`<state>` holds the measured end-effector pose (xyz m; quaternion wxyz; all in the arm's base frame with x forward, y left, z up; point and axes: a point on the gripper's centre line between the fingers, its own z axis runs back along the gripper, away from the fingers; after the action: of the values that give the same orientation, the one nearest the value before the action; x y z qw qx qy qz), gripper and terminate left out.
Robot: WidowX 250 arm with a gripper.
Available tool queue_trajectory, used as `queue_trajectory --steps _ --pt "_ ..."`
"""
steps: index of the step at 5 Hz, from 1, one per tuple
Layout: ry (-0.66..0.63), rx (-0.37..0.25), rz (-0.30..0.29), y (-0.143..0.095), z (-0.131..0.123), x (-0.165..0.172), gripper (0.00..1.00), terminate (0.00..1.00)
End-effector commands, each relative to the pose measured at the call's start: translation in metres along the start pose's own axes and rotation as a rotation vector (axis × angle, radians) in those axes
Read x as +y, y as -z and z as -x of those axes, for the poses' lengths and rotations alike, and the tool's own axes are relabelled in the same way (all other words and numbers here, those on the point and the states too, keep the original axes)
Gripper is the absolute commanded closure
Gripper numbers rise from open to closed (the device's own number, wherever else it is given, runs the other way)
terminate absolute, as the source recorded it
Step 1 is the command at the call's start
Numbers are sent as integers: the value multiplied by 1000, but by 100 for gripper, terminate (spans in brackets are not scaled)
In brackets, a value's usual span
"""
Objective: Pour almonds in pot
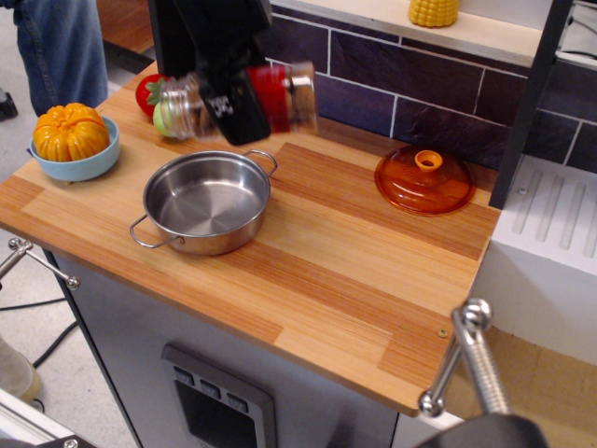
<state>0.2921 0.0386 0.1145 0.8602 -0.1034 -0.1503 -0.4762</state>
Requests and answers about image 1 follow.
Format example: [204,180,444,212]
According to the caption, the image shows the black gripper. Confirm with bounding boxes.
[186,18,272,146]

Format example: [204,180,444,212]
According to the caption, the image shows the clear almond jar red label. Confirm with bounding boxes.
[159,62,318,140]

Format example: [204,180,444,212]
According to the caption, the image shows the stainless steel pot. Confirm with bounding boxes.
[130,149,278,256]

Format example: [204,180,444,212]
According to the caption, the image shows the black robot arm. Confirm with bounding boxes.
[174,0,272,146]

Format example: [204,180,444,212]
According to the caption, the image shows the orange glass pot lid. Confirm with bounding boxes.
[375,146,476,216]

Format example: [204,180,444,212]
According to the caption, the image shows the green toy pear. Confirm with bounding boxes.
[153,103,169,137]

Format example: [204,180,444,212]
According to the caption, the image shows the red toy tomato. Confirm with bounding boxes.
[135,74,169,118]

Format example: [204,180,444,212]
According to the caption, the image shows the light blue bowl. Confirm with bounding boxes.
[28,116,120,182]

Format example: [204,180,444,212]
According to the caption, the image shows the yellow toy pumpkin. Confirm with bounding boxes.
[33,103,110,162]

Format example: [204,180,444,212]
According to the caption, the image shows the person leg blue jeans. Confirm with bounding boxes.
[1,1,108,116]

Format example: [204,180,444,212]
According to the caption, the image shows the yellow toy corn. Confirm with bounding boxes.
[408,0,460,28]

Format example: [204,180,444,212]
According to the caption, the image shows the wooden shelf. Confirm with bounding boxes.
[270,0,545,69]

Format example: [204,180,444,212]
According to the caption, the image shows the grey toy oven panel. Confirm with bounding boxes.
[161,344,278,447]

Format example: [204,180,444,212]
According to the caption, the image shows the silver clamp screw right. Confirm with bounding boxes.
[418,298,511,418]

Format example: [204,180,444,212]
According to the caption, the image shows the white drain board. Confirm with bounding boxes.
[493,155,596,275]

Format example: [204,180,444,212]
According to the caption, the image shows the beige shoe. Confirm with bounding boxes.
[1,339,42,403]

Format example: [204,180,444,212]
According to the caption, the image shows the silver clamp handle left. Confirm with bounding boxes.
[0,237,81,290]

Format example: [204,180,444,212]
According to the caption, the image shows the black floor cable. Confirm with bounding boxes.
[0,298,79,370]

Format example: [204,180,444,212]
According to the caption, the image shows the black vertical post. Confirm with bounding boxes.
[489,0,573,209]

